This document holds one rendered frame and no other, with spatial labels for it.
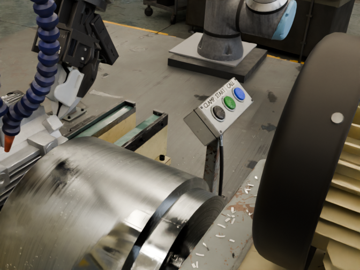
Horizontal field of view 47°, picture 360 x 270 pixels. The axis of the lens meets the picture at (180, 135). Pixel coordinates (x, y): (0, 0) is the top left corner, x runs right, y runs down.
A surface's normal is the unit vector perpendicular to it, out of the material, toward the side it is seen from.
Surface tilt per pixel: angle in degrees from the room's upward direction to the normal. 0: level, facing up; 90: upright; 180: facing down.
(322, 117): 48
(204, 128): 90
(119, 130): 90
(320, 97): 42
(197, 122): 90
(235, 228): 0
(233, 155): 0
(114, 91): 0
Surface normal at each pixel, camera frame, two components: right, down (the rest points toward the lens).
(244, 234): 0.05, -0.85
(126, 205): -0.09, -0.68
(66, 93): 0.85, 0.35
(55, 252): -0.35, -0.20
